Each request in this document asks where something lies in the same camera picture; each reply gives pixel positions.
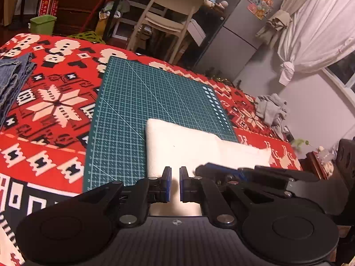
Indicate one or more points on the green tinsel garland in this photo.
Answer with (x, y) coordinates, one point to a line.
(219, 77)

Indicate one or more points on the green waste bin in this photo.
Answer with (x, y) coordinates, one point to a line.
(43, 25)

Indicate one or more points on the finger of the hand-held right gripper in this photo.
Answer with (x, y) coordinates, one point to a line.
(241, 172)
(263, 184)

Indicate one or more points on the white flat box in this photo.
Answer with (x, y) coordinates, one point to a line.
(197, 33)

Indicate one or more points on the wooden nightstand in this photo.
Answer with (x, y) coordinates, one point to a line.
(316, 163)

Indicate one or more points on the grey crumpled garment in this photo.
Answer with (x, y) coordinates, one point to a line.
(269, 108)

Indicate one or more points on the small green plant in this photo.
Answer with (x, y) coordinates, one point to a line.
(299, 143)

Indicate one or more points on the white knotted curtain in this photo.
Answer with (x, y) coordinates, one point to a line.
(319, 33)

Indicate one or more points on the green cutting mat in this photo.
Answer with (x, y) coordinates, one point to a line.
(133, 102)

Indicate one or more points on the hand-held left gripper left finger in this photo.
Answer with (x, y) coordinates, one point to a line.
(167, 184)

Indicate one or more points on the black frame desk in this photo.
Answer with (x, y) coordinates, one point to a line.
(116, 5)

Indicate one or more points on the cream knit vest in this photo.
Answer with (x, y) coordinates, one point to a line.
(180, 144)

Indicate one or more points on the beige hanging garment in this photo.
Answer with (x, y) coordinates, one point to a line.
(274, 25)

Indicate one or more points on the red printed box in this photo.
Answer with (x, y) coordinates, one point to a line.
(47, 7)

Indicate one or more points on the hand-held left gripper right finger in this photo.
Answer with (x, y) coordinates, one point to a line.
(183, 184)

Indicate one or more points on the red patterned blanket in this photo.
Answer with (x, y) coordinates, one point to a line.
(27, 144)

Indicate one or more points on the window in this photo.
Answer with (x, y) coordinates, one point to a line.
(344, 69)

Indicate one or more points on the colourful fridge magnets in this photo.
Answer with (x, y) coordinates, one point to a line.
(260, 1)

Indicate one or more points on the blue denim jeans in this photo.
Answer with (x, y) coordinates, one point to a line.
(11, 80)

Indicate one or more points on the lime green perforated crate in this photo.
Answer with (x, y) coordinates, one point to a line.
(86, 36)

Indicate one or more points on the wooden drawer cabinet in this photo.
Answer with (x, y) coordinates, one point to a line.
(75, 11)

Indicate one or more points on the grey refrigerator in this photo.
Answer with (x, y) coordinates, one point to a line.
(235, 33)

